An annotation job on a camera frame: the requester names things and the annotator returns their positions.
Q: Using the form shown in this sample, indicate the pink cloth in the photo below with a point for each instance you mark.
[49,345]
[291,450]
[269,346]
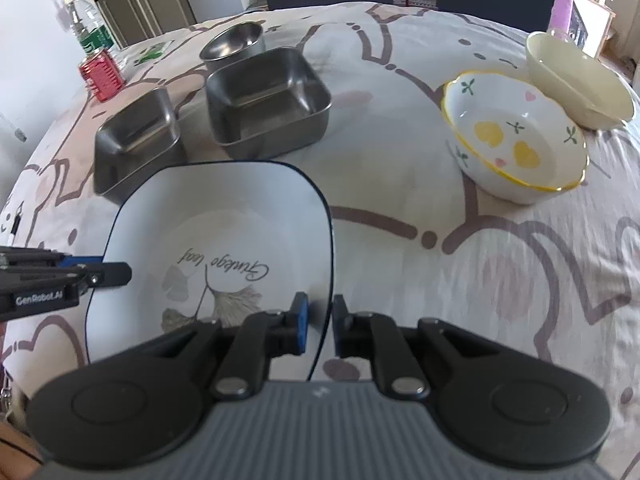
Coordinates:
[561,7]

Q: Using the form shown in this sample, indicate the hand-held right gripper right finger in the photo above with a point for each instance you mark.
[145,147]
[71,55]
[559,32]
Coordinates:
[340,330]

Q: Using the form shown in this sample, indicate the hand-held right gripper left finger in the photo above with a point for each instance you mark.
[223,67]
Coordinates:
[301,322]

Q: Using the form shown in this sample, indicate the white leaf print plate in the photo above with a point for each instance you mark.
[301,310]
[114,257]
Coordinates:
[225,220]

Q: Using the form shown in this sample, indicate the large square steel container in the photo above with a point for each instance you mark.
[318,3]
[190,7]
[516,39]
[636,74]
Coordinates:
[265,100]

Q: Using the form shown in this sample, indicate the beige kitchen cabinet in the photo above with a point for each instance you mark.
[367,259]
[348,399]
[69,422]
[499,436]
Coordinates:
[145,0]

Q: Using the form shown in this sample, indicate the green snack packet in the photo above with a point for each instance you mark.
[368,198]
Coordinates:
[152,52]

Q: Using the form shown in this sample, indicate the round steel bowl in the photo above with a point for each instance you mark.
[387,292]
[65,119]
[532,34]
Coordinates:
[230,45]

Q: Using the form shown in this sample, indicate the cream ceramic bowl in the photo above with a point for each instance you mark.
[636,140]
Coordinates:
[575,80]

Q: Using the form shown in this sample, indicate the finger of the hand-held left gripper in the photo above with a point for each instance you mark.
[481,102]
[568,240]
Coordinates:
[112,275]
[82,261]

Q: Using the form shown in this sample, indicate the black marker pen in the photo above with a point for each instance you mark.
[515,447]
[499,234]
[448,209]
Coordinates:
[17,222]

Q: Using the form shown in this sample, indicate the clear water bottle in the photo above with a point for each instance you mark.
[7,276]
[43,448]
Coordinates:
[92,30]

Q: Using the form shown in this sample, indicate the floral yellow rim bowl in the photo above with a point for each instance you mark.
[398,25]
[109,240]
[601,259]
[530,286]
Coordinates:
[505,135]

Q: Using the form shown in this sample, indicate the red drink can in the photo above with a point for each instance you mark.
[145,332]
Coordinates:
[102,77]

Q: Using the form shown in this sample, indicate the cartoon printed tablecloth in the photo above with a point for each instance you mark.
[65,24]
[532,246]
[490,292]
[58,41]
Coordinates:
[400,270]

